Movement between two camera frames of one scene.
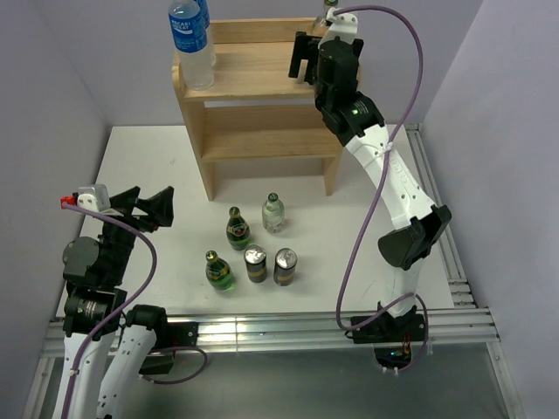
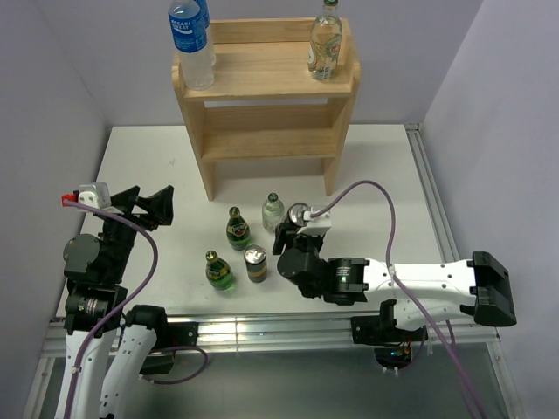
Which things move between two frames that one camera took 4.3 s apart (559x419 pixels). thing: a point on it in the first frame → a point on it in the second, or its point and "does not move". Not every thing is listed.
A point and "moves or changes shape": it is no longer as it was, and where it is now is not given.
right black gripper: [306, 48] → [286, 232]
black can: [285, 263] moves or changes shape
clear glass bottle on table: [272, 214] does not move
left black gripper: [158, 207] does not move
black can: [255, 257] does not move
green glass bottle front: [217, 271] does not move
